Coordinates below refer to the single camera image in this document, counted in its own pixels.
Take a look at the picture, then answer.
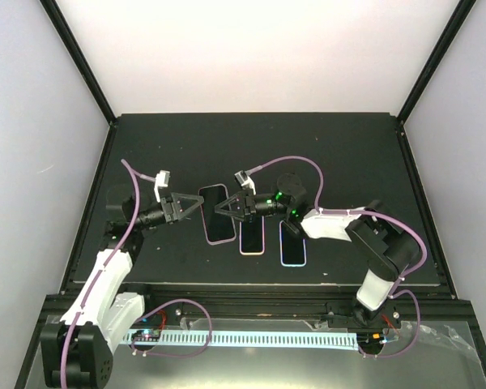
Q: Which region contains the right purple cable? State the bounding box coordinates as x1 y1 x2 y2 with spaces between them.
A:
246 156 428 360

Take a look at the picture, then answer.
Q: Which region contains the black front frame rail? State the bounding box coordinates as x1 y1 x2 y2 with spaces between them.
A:
44 283 486 389

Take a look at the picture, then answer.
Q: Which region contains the black screen phone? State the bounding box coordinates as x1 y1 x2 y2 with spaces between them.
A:
241 220 264 252

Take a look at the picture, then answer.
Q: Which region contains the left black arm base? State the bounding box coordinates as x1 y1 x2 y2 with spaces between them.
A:
137 303 183 327

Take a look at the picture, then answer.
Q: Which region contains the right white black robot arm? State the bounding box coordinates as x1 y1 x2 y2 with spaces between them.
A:
214 171 428 327

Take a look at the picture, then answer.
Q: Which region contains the left black corner post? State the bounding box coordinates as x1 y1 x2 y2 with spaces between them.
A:
40 0 117 126

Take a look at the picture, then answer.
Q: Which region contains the light blue phone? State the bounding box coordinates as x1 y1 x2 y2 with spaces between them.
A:
279 221 307 267

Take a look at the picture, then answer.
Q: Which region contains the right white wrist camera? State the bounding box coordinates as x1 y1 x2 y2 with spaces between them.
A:
234 170 256 197

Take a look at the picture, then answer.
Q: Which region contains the beige pink phone case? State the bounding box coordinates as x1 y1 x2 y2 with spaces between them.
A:
238 218 266 256

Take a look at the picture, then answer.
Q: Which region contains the clear magsafe phone case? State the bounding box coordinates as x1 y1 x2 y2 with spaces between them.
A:
197 183 237 246

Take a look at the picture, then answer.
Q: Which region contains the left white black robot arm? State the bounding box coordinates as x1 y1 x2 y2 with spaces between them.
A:
40 190 204 388

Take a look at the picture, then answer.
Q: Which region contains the right black corner post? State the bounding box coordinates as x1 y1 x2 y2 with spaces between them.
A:
397 0 476 125

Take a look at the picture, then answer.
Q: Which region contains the right small circuit board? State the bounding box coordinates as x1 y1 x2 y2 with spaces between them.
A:
356 332 399 345

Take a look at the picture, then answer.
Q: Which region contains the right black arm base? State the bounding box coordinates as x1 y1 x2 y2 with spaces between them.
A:
322 299 401 331

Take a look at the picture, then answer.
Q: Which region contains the left small circuit board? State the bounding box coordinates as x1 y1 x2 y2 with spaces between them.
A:
131 329 160 342

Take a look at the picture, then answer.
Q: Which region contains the black corner post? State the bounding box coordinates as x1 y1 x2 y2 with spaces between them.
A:
40 0 117 126
397 0 476 125

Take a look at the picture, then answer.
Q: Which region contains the small circuit board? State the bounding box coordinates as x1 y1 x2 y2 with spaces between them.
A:
131 329 160 342
356 332 399 345

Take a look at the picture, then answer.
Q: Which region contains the white slotted cable duct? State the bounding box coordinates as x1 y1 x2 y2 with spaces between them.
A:
121 329 359 351

